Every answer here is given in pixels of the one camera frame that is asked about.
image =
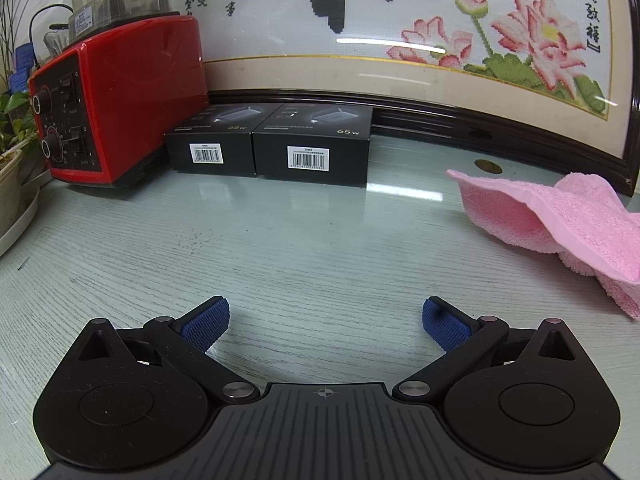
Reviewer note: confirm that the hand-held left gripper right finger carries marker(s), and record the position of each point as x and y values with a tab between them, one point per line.
445	327

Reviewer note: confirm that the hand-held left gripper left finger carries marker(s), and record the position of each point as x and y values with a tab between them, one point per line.
207	324

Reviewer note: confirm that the pink towel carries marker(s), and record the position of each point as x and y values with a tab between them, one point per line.
560	220

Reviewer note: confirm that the round brass disc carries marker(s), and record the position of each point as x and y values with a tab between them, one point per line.
487	165

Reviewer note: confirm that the black charger box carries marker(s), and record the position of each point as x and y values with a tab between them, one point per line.
320	145
220	142

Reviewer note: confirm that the white pot saucer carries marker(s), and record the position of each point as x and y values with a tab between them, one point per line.
22	225

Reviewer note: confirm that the beige plant pot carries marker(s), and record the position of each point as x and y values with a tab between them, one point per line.
9	190

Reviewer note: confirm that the red blender base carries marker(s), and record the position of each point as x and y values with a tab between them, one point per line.
125	90

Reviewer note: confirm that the framed cross-stitch lotus picture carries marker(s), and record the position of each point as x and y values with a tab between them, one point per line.
350	75

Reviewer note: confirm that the green potted plant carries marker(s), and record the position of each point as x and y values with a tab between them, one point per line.
15	110

